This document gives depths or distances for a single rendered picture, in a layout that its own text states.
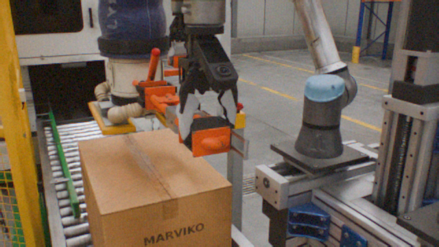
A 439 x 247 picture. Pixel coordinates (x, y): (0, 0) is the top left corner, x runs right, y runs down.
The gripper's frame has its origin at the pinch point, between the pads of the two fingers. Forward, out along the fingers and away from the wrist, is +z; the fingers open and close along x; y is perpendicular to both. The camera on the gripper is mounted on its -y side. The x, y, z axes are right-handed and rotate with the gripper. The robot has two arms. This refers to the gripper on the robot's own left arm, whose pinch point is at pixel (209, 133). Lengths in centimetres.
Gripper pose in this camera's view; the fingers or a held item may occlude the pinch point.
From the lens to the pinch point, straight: 71.9
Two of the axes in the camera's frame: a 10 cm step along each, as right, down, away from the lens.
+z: -0.1, 9.5, 3.2
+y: -4.1, -3.0, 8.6
